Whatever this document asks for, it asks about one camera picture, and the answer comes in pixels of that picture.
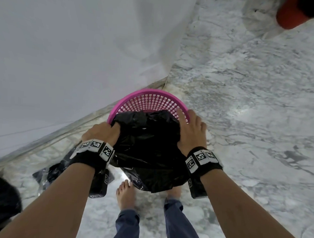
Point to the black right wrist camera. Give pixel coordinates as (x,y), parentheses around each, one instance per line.
(196,186)

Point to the person's right foot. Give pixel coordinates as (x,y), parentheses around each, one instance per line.
(174,193)

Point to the black plastic garbage bag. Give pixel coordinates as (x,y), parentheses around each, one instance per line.
(147,148)

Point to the pink plastic mesh basket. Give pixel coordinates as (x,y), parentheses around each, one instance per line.
(152,100)

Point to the person's left forearm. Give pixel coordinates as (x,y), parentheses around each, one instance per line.
(55,199)

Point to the person's right hand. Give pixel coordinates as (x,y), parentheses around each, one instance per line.
(192,136)

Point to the person's foot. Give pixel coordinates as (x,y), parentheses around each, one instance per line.
(174,193)
(126,196)

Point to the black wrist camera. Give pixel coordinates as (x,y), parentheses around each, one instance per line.
(196,186)
(99,184)

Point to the red round object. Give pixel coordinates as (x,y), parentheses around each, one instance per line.
(289,14)

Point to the pack of black plastic bags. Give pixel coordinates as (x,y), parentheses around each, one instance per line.
(53,174)

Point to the black wristband with markers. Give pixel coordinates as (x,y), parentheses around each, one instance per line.
(95,151)
(203,159)

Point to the person's left hand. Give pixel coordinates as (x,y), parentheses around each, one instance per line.
(102,132)

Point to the person's right fingers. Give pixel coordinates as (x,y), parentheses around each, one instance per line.
(192,118)

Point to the black right wristband with markers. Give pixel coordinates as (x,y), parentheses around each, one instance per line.
(203,159)

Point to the person's right forearm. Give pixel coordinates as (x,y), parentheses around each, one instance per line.
(241,214)

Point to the blue trousers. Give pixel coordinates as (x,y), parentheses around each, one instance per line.
(179,226)

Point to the black left wristband with markers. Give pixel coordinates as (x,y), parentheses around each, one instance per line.
(95,151)

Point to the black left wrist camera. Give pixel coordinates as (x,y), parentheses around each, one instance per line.
(99,184)

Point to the person's left fingers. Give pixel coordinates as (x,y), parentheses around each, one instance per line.
(115,128)

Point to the white fabric sheet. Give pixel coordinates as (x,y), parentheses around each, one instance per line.
(71,52)

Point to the person's left foot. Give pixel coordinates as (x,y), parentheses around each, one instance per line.
(126,196)

